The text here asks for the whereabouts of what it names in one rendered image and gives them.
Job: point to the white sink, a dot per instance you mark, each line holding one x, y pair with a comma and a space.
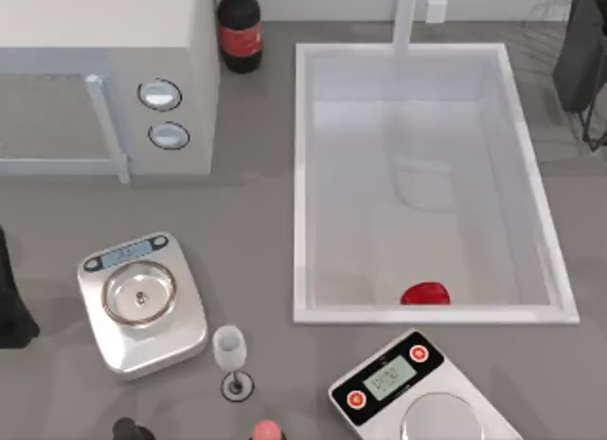
417, 184

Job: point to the red round object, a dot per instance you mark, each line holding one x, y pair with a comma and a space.
426, 295

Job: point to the small microwave oven knob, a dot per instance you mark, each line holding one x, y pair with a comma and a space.
168, 136

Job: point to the clear wine glass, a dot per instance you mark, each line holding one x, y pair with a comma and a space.
230, 350

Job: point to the large microwave oven knob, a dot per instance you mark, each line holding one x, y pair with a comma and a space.
159, 95

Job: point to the silver kitchen scale with bowl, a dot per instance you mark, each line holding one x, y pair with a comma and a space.
142, 307

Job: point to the dark bottle with red label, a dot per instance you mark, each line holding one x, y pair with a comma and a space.
239, 30

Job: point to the black and silver kitchen scale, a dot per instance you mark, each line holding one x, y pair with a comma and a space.
417, 392

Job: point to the tall white tap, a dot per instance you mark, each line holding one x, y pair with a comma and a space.
405, 18

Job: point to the pink bottle cap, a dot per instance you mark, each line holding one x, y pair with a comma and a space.
266, 431

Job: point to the pale microwave oven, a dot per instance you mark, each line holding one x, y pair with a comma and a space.
156, 32

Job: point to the black bottle top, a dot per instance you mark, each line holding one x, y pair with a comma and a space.
130, 430

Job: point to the black chair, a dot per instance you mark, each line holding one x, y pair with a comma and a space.
585, 56

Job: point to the white wall socket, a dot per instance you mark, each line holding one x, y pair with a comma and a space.
435, 9

